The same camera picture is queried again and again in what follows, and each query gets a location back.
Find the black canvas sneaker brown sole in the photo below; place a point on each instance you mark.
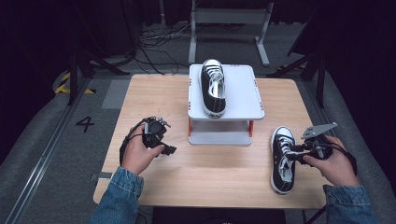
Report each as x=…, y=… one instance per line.
x=281, y=174
x=213, y=90

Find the grey metal floor rail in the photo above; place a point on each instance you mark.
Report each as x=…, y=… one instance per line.
x=40, y=161

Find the black metal stand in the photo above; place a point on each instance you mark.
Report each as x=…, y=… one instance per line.
x=317, y=71
x=76, y=73

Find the person's left hand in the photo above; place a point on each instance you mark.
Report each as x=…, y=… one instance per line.
x=138, y=155

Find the white two-tier shoe rack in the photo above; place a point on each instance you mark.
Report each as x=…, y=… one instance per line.
x=241, y=93

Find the white metal stand frame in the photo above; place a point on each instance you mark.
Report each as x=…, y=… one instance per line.
x=229, y=17

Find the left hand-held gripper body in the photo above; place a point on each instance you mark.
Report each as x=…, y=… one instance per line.
x=154, y=132

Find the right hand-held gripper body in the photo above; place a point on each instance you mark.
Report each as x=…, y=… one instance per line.
x=317, y=141

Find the person's right hand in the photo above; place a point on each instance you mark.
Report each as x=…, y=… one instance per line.
x=337, y=166

